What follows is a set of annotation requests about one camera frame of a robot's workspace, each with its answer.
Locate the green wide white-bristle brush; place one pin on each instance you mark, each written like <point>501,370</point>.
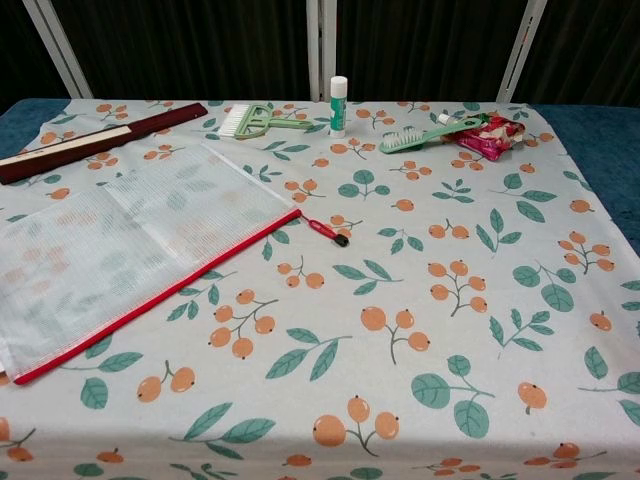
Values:
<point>252,125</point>

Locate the small white tube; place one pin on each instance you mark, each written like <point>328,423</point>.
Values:
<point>447,119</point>

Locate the black pleated curtain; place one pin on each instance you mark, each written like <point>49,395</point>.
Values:
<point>200,50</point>

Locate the white mesh zipper pouch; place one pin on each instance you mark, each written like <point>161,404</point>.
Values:
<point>125,250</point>

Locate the white green glue stick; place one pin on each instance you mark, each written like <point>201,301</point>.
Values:
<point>338,110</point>

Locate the white upright frame post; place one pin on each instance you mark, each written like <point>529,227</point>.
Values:
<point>320,50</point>

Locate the red snack packet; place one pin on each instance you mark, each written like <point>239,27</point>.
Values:
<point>492,137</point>

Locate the floral orange berry tablecloth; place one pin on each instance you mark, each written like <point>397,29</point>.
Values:
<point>400,250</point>

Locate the white slanted frame post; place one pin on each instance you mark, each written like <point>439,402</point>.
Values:
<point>522,50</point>
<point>57,50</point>

